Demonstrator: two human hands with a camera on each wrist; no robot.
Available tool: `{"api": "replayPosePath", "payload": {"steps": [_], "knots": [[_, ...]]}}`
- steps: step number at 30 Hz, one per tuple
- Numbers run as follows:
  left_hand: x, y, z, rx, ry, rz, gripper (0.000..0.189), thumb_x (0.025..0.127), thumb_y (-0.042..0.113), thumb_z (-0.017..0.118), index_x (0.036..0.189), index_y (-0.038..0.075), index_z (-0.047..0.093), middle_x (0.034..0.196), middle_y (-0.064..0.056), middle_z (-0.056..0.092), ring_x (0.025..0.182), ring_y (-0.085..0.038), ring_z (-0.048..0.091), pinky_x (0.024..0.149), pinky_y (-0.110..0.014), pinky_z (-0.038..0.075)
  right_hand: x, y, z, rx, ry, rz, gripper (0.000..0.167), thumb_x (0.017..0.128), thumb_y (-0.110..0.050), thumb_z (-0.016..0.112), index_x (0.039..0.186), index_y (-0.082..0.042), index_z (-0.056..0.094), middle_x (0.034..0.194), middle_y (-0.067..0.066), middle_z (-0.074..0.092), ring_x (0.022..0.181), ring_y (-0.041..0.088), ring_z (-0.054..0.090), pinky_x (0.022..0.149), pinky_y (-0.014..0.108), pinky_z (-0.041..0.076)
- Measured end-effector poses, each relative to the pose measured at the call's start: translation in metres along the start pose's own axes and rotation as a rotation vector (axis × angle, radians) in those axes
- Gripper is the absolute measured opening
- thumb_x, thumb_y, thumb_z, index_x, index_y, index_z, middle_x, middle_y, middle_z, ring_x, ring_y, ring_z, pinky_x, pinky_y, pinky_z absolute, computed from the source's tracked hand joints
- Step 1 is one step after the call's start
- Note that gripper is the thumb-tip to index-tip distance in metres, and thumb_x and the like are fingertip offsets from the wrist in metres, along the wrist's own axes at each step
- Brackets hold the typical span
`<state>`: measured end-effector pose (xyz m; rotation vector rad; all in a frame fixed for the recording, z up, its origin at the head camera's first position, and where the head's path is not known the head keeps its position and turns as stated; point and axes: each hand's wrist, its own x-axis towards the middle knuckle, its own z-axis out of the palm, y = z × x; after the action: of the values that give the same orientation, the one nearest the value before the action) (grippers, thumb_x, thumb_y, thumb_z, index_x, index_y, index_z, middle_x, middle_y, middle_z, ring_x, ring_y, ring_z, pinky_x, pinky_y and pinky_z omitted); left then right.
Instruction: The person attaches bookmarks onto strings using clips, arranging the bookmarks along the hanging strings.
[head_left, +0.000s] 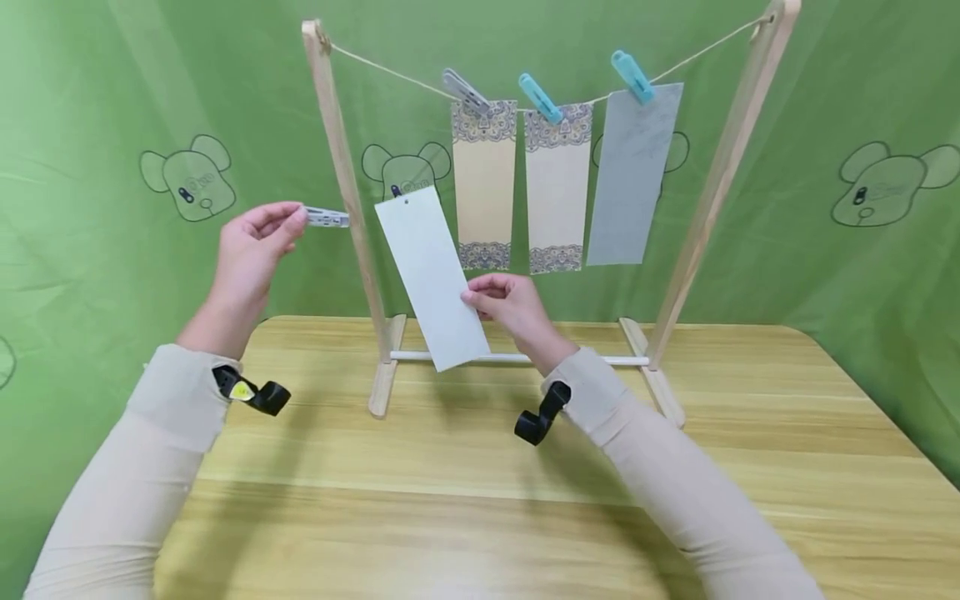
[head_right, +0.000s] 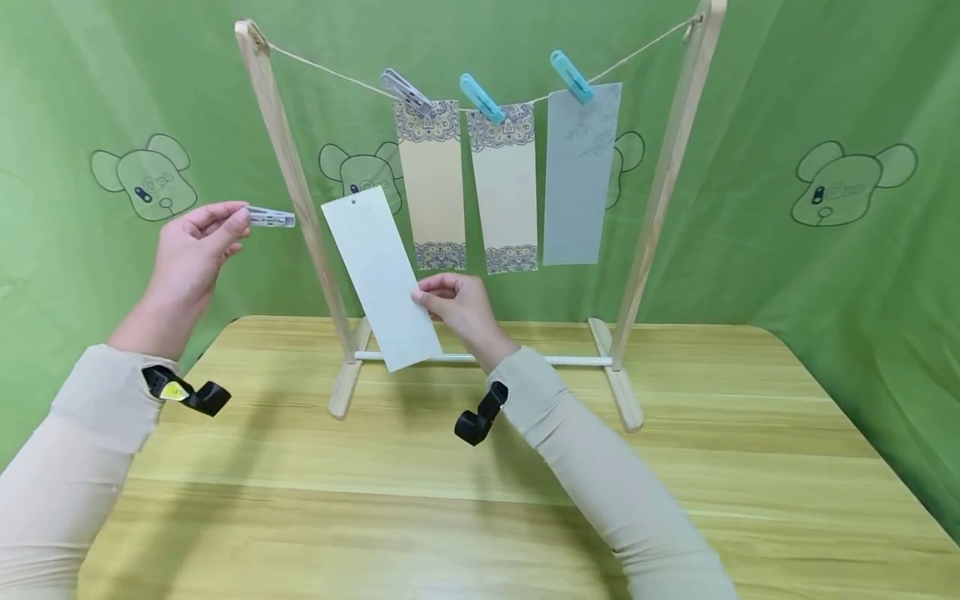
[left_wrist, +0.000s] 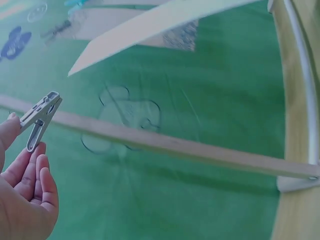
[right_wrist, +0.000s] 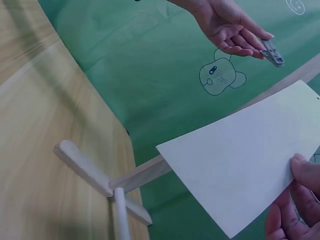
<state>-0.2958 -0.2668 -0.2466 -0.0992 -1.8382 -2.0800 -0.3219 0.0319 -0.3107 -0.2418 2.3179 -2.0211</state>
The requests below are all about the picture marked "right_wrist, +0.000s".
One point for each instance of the wooden cross-base stand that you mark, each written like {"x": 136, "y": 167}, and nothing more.
{"x": 97, "y": 175}

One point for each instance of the person's left thumb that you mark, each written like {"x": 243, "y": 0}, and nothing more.
{"x": 241, "y": 51}

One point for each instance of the person's right fingers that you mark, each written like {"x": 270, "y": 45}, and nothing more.
{"x": 280, "y": 222}

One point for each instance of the person's right thumb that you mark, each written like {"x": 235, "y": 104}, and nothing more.
{"x": 303, "y": 170}

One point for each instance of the small silver metal clip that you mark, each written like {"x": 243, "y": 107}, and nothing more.
{"x": 273, "y": 55}

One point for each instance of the person's left forearm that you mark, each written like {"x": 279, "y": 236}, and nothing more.
{"x": 190, "y": 5}

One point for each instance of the person's left hand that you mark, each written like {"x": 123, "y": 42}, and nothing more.
{"x": 225, "y": 27}

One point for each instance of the person's right hand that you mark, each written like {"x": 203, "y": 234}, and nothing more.
{"x": 302, "y": 210}

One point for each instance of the person's left fingers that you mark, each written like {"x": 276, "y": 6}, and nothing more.
{"x": 250, "y": 36}

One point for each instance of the white paper card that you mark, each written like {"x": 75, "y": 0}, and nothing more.
{"x": 232, "y": 162}

